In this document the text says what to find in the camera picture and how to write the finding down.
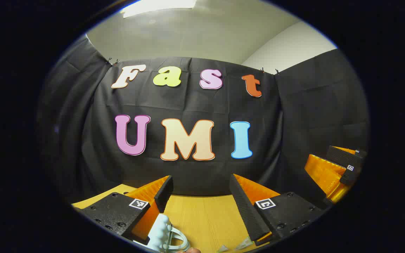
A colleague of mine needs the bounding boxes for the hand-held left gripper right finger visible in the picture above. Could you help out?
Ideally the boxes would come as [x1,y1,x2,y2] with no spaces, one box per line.
[229,173,326,246]

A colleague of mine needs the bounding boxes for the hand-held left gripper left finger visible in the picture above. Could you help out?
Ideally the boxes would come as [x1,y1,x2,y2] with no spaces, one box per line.
[72,175,174,246]

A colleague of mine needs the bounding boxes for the light blue suitcase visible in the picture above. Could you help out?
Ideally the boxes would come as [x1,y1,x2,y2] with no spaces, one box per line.
[132,213,192,253]

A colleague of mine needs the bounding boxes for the black backdrop cloth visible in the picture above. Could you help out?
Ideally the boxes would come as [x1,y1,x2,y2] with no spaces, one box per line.
[37,35,370,211]

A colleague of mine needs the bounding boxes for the ceiling light panel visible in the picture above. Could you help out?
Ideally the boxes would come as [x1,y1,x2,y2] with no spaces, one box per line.
[120,0,198,19]

